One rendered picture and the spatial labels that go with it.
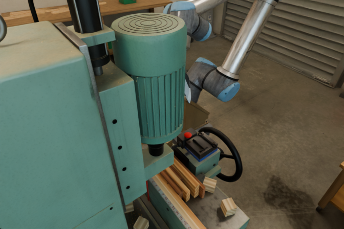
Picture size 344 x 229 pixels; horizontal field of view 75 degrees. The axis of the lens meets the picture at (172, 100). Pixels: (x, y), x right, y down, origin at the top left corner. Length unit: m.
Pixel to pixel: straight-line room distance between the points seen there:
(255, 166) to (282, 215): 0.44
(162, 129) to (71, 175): 0.24
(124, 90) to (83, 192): 0.24
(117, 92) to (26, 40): 0.18
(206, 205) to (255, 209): 1.13
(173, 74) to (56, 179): 0.32
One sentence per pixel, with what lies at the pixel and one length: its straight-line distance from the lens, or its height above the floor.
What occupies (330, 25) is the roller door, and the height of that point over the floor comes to 0.74.
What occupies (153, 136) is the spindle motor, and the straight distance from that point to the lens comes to 0.62.
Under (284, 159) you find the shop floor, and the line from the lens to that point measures 2.37.
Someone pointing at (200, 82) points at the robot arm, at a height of 0.91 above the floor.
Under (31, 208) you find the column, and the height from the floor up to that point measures 1.26.
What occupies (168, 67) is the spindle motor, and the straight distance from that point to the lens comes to 0.50.
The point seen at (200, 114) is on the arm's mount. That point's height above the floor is 0.67.
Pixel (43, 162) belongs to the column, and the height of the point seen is 1.35.
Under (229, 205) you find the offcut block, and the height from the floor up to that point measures 0.94.
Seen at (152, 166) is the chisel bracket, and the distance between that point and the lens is 0.77.
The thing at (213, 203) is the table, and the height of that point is 0.90.
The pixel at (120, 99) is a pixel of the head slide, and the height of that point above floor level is 1.39.
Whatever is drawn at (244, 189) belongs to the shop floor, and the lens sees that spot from 2.05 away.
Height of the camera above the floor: 1.67
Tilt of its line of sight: 36 degrees down
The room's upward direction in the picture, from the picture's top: straight up
